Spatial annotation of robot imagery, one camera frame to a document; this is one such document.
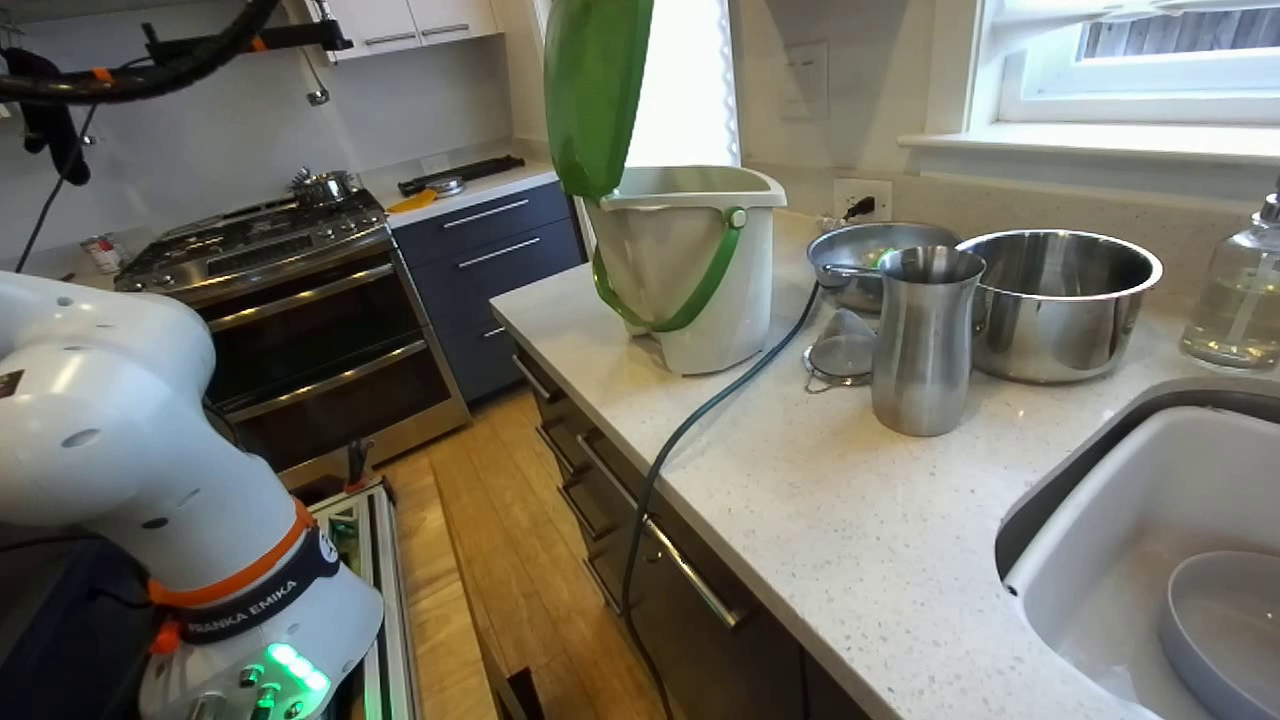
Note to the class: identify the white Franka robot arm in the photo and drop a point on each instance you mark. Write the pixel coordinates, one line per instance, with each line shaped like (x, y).
(122, 425)

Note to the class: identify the white compost bin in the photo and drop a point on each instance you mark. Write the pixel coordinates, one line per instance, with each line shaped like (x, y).
(695, 266)

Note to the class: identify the dark counter cabinet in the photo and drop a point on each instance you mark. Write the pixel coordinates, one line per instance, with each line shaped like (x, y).
(626, 533)

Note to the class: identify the blue drawer cabinet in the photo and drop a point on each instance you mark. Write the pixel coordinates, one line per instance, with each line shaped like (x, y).
(486, 283)

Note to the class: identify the small steel pot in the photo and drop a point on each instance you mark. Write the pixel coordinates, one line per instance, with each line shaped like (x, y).
(855, 266)

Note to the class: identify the tall steel pitcher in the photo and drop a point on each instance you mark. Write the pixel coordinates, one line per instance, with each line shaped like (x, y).
(920, 346)

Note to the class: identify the stainless steel oven range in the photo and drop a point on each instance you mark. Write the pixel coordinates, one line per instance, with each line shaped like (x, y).
(320, 346)

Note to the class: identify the steel kettle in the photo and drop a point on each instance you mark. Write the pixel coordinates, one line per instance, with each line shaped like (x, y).
(326, 184)

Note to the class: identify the wide steel pot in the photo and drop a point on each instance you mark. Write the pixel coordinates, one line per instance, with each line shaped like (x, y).
(1063, 313)

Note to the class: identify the white kitchen sink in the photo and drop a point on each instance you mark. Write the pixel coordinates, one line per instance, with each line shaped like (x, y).
(1132, 533)

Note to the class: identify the white framed window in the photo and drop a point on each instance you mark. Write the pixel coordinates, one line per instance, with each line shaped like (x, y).
(1132, 64)

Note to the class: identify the glass soap dispenser bottle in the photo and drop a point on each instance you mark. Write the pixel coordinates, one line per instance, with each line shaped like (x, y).
(1238, 302)

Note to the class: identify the black rig bar orange tape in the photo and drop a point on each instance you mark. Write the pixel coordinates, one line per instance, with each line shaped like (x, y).
(52, 114)

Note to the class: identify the gray bowl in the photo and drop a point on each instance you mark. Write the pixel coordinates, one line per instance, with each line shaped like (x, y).
(1227, 634)

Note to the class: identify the white wall outlet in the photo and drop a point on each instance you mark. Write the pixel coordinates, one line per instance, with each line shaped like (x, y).
(840, 202)

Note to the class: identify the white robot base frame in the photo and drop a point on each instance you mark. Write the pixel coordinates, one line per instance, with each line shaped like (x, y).
(380, 586)

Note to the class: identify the white wall cabinet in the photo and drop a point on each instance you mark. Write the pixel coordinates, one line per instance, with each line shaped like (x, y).
(412, 22)

